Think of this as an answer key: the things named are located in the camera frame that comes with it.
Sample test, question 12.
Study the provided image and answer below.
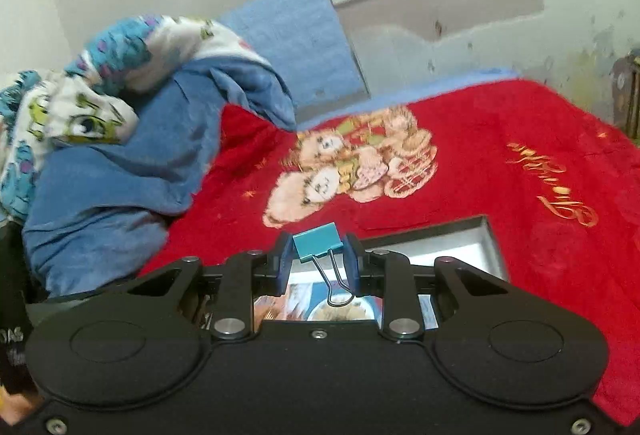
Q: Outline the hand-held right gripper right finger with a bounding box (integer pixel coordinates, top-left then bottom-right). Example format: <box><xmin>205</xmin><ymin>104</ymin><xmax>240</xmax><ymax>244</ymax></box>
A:
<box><xmin>345</xmin><ymin>233</ymin><xmax>511</xmax><ymax>342</ymax></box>

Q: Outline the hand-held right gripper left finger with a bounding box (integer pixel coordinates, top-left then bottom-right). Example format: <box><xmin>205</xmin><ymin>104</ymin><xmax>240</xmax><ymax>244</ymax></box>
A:
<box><xmin>127</xmin><ymin>232</ymin><xmax>296</xmax><ymax>342</ymax></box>

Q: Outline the teal binder clip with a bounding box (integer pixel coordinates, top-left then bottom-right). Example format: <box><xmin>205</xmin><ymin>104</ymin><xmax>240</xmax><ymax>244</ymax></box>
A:
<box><xmin>292</xmin><ymin>223</ymin><xmax>357</xmax><ymax>309</ymax></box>

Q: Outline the black box with printed inside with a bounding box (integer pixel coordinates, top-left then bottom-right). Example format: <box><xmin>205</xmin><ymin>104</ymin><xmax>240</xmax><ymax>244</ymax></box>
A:
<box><xmin>200</xmin><ymin>214</ymin><xmax>510</xmax><ymax>332</ymax></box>

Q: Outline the red blanket with bear print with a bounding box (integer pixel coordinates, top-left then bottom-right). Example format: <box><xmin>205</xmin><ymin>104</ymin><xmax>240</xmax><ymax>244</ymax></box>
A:
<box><xmin>137</xmin><ymin>77</ymin><xmax>640</xmax><ymax>427</ymax></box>

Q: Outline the blue quilt with cartoon print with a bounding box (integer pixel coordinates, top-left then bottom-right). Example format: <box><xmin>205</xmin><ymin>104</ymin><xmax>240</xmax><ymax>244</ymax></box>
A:
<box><xmin>0</xmin><ymin>14</ymin><xmax>299</xmax><ymax>302</ymax></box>

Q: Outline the light blue towel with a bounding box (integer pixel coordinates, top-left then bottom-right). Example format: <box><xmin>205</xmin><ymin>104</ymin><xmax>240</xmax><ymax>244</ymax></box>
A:
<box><xmin>217</xmin><ymin>0</ymin><xmax>371</xmax><ymax>116</ymax></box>

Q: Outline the dark printed cloth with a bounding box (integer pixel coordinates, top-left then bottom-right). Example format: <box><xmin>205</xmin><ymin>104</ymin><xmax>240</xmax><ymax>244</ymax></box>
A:
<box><xmin>0</xmin><ymin>222</ymin><xmax>38</xmax><ymax>421</ymax></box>

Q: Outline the brown wooden furniture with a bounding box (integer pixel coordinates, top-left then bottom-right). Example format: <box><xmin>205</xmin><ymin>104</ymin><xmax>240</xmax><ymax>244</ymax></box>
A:
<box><xmin>611</xmin><ymin>49</ymin><xmax>640</xmax><ymax>142</ymax></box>

